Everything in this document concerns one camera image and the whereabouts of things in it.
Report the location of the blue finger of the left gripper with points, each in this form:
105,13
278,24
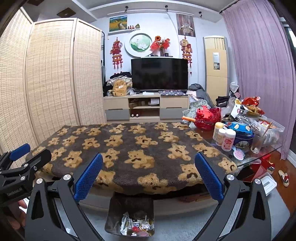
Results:
29,168
19,152

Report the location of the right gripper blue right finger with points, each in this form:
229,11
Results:
253,220

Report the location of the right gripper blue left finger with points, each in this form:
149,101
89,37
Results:
43,221

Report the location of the white green text wrapper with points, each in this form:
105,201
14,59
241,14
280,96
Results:
126,225

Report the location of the red snack tube wrapper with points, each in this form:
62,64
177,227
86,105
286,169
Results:
139,233

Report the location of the yellow snack wrapper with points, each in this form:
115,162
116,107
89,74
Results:
146,224

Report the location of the black trash bin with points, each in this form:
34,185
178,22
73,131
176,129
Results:
136,207

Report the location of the person's left hand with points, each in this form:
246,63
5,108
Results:
18,218

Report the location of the white box under table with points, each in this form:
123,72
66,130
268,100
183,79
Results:
268,182

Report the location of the slipper on floor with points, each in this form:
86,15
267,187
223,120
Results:
284,177

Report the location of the pink hair brush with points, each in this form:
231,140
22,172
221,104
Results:
238,153

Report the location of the white bottle red label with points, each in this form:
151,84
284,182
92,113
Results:
228,140

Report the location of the clear glass with chopsticks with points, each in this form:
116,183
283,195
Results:
259,138

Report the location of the blue cookie tin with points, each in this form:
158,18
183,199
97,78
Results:
244,134

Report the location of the woven bamboo folding screen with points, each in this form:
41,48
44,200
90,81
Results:
50,77

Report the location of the white bottle yellow label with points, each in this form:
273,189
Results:
220,136

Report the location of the clear plastic storage box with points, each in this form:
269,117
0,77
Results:
272,129

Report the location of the white bottle yellow cap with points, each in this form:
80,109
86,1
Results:
217,127

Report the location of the brown teddy bear blanket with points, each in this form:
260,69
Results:
152,158

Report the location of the red snack bag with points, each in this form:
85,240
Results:
252,104

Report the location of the yellow backpack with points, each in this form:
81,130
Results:
119,88

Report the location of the beige grey TV cabinet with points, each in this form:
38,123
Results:
145,108

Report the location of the red hanging ornament left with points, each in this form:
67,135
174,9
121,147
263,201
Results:
116,54

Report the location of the red hanging ornament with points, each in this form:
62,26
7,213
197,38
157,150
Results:
187,52
116,54

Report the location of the black flat screen television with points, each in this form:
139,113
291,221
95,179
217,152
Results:
159,73

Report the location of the beige standing air conditioner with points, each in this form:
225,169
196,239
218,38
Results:
216,66

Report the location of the dark patterned cushion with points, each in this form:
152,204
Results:
172,93

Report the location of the purple window curtain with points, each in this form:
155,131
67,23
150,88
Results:
263,61

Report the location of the red flower decoration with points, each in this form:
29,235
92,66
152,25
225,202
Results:
160,44

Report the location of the red hanging ornament right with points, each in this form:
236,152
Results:
187,52

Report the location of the orange handled tool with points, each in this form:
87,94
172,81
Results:
185,118

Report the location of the round lotus wall picture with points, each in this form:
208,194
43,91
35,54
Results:
138,44

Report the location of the landscape painting on wall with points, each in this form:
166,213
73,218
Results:
118,23

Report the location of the brown wall poster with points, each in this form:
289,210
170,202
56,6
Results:
185,25

